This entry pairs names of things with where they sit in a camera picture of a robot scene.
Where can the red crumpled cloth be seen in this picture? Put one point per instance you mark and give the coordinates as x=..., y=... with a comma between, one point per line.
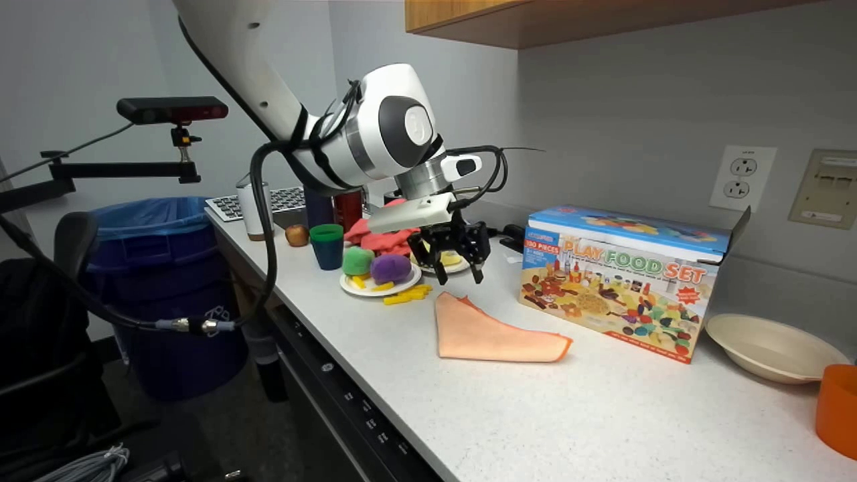
x=384, y=242

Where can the black stereo camera bar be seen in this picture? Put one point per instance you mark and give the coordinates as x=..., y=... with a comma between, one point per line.
x=171, y=111

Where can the wooden wall cabinet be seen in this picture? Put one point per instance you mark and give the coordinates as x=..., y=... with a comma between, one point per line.
x=538, y=22

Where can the yellow plush toy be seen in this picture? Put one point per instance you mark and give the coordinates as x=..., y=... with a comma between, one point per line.
x=455, y=257

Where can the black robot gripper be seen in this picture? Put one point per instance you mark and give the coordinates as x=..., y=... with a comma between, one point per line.
x=457, y=238

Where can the red cup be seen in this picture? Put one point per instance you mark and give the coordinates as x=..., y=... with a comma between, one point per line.
x=349, y=208

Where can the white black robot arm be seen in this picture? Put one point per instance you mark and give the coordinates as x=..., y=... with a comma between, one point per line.
x=358, y=115

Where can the white paper plate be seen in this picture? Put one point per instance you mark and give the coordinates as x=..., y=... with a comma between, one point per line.
x=380, y=286

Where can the green plush pear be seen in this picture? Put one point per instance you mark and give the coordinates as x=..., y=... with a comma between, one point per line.
x=358, y=261

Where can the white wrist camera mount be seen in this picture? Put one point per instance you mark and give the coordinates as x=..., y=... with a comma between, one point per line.
x=420, y=211

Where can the yellow crinkle toy fries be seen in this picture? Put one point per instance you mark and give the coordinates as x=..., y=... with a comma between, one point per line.
x=409, y=294

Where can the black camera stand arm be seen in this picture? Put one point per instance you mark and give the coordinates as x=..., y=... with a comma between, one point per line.
x=90, y=168

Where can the clear plastic container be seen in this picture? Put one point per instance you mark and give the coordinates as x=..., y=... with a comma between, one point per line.
x=331, y=403

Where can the orange plastic cup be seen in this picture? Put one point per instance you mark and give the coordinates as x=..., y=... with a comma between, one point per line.
x=839, y=409

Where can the beige wall switch plate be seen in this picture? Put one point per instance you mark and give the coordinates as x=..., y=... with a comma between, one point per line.
x=827, y=188

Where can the dark blue bottle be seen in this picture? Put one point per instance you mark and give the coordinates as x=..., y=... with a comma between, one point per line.
x=317, y=206

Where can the white wall outlet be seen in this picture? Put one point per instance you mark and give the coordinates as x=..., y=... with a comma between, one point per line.
x=740, y=176

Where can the green plastic cup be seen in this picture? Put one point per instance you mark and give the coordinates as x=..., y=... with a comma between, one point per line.
x=329, y=246

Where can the blue recycling bin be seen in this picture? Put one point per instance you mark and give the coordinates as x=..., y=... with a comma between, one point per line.
x=152, y=269

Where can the black stapler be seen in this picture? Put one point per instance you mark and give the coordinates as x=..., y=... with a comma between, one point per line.
x=514, y=235

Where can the white cylindrical cup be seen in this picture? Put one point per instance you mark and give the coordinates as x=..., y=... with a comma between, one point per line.
x=244, y=208

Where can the purple plush ball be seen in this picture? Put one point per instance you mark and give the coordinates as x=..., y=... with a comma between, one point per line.
x=393, y=269

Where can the orange microfibre towel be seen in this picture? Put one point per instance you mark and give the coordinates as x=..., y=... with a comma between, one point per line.
x=487, y=338

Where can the small white plate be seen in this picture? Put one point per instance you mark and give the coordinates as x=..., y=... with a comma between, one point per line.
x=457, y=265

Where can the beige shallow bowl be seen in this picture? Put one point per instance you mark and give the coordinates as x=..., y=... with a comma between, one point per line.
x=767, y=348

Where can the black office chair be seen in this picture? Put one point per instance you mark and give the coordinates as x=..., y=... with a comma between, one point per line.
x=45, y=357

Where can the blue play food box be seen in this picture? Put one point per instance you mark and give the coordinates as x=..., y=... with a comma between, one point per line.
x=617, y=283

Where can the grey computer keyboard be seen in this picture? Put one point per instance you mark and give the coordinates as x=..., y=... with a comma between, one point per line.
x=223, y=206

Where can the small brown toy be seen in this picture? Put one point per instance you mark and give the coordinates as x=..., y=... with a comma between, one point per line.
x=297, y=235

